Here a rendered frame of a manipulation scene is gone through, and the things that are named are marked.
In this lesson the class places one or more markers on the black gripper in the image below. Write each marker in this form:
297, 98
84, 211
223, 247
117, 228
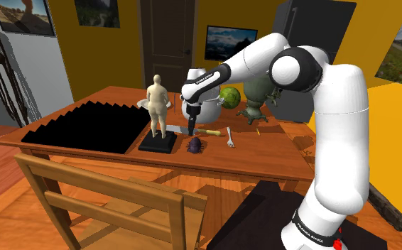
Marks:
193, 111

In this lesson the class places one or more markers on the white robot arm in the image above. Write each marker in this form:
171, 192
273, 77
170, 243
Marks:
339, 138

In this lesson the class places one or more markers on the purple bug toy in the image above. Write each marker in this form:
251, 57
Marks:
195, 145

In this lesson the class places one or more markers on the beige human figure, black base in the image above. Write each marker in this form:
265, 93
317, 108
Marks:
157, 104

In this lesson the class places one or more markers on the green round cabbage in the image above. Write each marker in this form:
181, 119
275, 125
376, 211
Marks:
230, 98

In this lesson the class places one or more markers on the white fork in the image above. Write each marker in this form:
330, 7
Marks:
229, 138

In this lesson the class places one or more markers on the white plate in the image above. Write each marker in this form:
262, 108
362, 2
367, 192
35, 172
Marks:
142, 103

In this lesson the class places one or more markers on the green metal samovar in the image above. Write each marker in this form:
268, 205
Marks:
256, 97

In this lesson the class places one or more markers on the dark brown door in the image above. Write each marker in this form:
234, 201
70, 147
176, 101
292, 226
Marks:
166, 41

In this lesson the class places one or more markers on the brown wooden table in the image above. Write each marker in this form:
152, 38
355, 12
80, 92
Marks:
256, 155

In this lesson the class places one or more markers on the dark robot stand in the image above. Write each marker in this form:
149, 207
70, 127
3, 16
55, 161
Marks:
256, 221

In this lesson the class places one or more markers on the light wooden chair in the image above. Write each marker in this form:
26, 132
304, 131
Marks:
118, 214

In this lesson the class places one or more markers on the dark grey refrigerator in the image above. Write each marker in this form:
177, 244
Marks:
311, 24

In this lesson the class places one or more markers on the dark wooden log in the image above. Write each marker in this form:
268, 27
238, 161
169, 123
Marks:
388, 207

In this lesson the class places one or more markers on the cloudy sky wall picture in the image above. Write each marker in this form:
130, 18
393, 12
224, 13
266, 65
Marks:
228, 42

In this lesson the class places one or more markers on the dark forest wall picture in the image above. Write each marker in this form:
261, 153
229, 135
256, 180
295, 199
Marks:
97, 13

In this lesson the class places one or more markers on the desert landscape wall picture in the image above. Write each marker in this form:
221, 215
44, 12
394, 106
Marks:
24, 15

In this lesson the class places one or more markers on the dark hanging wall ornament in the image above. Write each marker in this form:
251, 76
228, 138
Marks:
0, 76

